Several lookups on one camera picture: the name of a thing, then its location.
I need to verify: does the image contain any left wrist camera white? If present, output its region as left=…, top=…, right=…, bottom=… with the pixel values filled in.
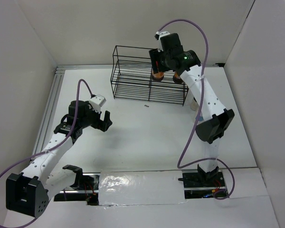
left=89, top=95, right=106, bottom=114

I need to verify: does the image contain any black cap spice bottle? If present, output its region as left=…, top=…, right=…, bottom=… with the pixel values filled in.
left=190, top=97, right=199, bottom=112

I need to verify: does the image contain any purple cable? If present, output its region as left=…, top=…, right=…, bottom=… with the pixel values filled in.
left=177, top=19, right=237, bottom=200
left=0, top=79, right=95, bottom=228

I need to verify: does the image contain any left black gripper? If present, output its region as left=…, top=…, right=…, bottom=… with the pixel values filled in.
left=80, top=101, right=112, bottom=132

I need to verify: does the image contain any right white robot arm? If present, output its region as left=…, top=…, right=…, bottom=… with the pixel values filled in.
left=149, top=31, right=235, bottom=186

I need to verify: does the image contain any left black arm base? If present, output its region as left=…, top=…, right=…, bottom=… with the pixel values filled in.
left=54, top=165, right=100, bottom=206

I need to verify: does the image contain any red lid sauce jar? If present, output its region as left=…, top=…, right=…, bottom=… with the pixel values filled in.
left=151, top=71, right=164, bottom=82
left=172, top=72, right=183, bottom=84

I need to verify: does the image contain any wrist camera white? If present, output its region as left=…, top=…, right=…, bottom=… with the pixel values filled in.
left=154, top=31, right=170, bottom=40
left=89, top=95, right=106, bottom=114

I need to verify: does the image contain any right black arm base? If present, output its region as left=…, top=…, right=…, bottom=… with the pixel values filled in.
left=178, top=165, right=228, bottom=199

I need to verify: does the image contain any silver lid blue label jar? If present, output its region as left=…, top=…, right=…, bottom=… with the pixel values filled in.
left=194, top=111, right=204, bottom=122

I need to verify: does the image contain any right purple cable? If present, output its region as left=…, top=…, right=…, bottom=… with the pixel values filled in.
left=177, top=19, right=237, bottom=200

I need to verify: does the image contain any reflective foil sheet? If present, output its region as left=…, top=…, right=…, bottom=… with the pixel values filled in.
left=98, top=171, right=186, bottom=206

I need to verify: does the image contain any black wire rack shelf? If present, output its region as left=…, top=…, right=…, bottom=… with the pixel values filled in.
left=110, top=45, right=189, bottom=106

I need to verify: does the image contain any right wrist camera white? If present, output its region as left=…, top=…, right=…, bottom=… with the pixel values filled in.
left=154, top=31, right=170, bottom=40

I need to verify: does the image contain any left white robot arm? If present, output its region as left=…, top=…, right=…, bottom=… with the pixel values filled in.
left=6, top=95, right=112, bottom=218

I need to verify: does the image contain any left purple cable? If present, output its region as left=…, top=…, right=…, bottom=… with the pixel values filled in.
left=0, top=79, right=95, bottom=228

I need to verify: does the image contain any aluminium extrusion frame rail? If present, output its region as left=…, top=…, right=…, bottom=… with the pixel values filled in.
left=26, top=64, right=225, bottom=173

